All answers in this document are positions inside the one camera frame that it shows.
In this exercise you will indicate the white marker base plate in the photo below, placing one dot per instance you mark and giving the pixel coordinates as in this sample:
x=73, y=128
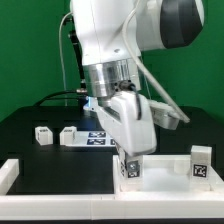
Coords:
x=92, y=139

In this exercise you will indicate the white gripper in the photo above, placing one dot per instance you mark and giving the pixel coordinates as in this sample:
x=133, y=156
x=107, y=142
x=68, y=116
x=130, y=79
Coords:
x=135, y=137

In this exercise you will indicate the camera on black mount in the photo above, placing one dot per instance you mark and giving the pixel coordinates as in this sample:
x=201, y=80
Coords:
x=76, y=46

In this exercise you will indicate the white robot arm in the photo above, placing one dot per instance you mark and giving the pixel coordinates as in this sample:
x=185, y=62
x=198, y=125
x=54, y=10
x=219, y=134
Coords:
x=114, y=33

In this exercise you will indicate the white U-shaped obstacle fence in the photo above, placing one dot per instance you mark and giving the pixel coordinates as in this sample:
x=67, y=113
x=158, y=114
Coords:
x=119, y=205

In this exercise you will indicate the white square tabletop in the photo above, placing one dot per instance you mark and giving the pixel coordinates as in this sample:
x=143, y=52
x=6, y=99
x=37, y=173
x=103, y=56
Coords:
x=168, y=173

